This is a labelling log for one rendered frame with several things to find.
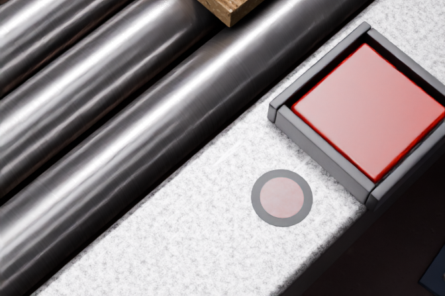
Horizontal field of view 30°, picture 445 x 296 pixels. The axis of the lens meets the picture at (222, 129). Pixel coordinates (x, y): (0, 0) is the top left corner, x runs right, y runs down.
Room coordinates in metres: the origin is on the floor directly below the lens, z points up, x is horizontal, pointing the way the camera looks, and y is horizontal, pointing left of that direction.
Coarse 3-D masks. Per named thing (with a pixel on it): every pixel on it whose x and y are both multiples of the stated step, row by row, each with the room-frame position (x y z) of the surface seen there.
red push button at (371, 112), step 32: (352, 64) 0.24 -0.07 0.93; (384, 64) 0.24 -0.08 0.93; (320, 96) 0.22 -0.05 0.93; (352, 96) 0.22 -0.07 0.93; (384, 96) 0.22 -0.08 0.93; (416, 96) 0.22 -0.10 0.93; (320, 128) 0.20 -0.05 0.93; (352, 128) 0.20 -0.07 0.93; (384, 128) 0.20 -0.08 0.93; (416, 128) 0.20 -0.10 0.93; (352, 160) 0.18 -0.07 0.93; (384, 160) 0.18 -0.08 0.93
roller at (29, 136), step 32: (160, 0) 0.28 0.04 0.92; (192, 0) 0.28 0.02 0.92; (96, 32) 0.26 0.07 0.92; (128, 32) 0.26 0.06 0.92; (160, 32) 0.26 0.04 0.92; (192, 32) 0.27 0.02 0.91; (64, 64) 0.23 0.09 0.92; (96, 64) 0.24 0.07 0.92; (128, 64) 0.24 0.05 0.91; (160, 64) 0.25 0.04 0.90; (32, 96) 0.21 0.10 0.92; (64, 96) 0.22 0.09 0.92; (96, 96) 0.22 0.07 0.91; (128, 96) 0.23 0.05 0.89; (0, 128) 0.19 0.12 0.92; (32, 128) 0.20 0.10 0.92; (64, 128) 0.20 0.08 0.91; (0, 160) 0.18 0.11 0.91; (32, 160) 0.18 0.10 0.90; (0, 192) 0.17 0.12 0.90
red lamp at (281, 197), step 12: (276, 180) 0.17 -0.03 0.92; (288, 180) 0.17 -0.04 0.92; (264, 192) 0.17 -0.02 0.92; (276, 192) 0.17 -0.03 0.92; (288, 192) 0.17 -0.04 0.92; (300, 192) 0.17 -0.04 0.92; (264, 204) 0.16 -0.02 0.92; (276, 204) 0.16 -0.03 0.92; (288, 204) 0.16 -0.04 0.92; (300, 204) 0.16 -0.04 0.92; (276, 216) 0.15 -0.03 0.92; (288, 216) 0.15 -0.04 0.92
